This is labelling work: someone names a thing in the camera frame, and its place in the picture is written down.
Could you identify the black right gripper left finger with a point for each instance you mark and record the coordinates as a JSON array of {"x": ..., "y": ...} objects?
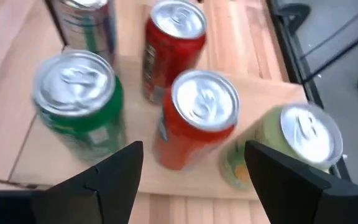
[{"x": 73, "y": 202}]

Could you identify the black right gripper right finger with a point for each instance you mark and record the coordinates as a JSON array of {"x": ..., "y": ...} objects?
[{"x": 297, "y": 196}]

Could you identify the red Fanta can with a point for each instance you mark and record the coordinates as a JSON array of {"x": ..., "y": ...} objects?
[{"x": 204, "y": 99}]

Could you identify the tall silver blue beverage can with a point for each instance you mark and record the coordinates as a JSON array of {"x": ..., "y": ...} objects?
[{"x": 85, "y": 28}]

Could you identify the red Coke Zero can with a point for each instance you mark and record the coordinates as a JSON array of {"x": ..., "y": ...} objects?
[{"x": 169, "y": 53}]

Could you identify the light green beverage can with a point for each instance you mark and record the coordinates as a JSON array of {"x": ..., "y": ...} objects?
[{"x": 306, "y": 130}]

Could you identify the green Sprite can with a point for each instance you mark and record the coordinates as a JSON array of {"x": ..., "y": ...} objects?
[{"x": 76, "y": 90}]

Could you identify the black table edge rail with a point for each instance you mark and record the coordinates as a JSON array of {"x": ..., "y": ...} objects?
[{"x": 294, "y": 59}]

